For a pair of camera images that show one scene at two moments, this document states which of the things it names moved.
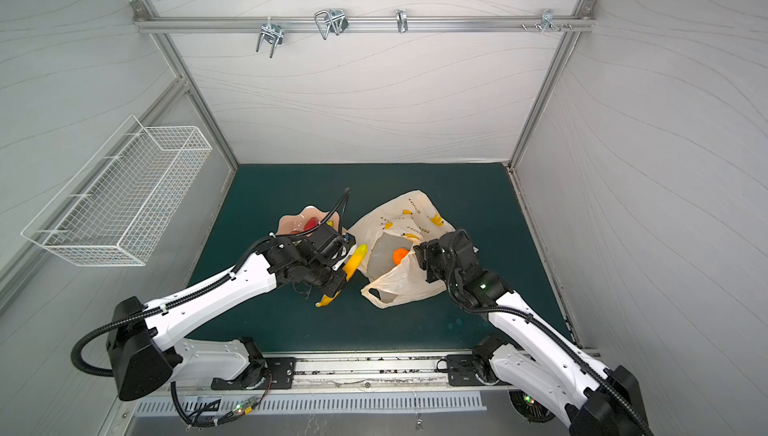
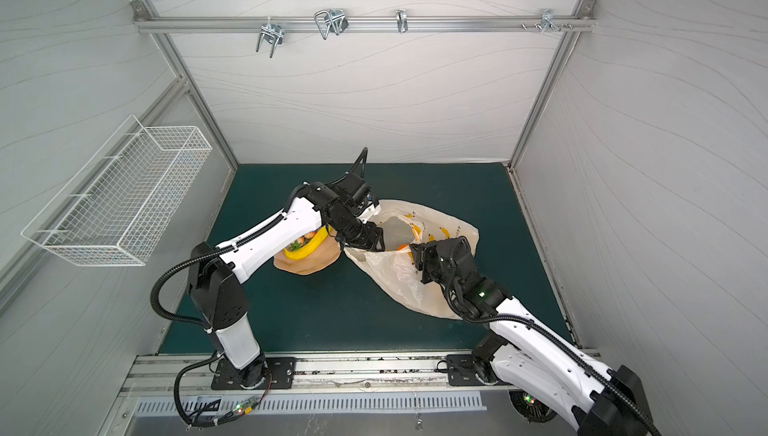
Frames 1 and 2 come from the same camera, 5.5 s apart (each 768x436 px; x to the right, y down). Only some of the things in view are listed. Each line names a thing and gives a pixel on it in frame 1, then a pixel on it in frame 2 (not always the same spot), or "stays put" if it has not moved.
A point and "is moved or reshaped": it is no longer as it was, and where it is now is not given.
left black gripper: x=336 y=284 to x=368 y=239
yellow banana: x=349 y=269 is moved or reshaped
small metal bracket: x=402 y=20 stays put
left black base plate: x=266 y=373 stays put
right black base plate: x=461 y=370 stays put
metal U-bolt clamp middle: x=334 y=19 stays put
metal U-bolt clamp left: x=272 y=32 stays put
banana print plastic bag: x=396 y=272 is moved or reshaped
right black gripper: x=429 y=256 stays put
